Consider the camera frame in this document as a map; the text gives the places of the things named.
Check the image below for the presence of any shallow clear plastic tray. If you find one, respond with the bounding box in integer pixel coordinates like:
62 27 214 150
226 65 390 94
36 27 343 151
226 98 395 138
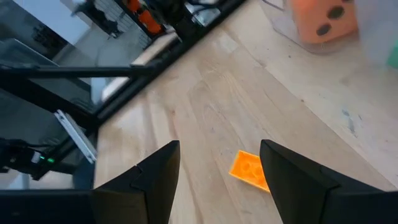
261 0 368 56

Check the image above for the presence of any orange-yellow toy block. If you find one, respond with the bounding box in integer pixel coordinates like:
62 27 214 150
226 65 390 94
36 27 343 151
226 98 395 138
229 149 271 193

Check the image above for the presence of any black controller box green light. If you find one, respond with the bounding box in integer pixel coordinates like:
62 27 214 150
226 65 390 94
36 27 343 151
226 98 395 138
0 138 57 182

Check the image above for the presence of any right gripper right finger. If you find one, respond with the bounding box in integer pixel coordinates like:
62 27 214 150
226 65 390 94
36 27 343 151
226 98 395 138
259 139 398 224

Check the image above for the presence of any orange background object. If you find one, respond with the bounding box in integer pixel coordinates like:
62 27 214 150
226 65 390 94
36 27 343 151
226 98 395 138
126 0 163 35

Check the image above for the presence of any orange foam die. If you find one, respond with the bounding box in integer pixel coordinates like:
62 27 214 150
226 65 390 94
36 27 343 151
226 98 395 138
290 0 358 44

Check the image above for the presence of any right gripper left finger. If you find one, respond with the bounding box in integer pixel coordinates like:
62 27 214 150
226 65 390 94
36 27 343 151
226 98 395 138
93 139 182 224

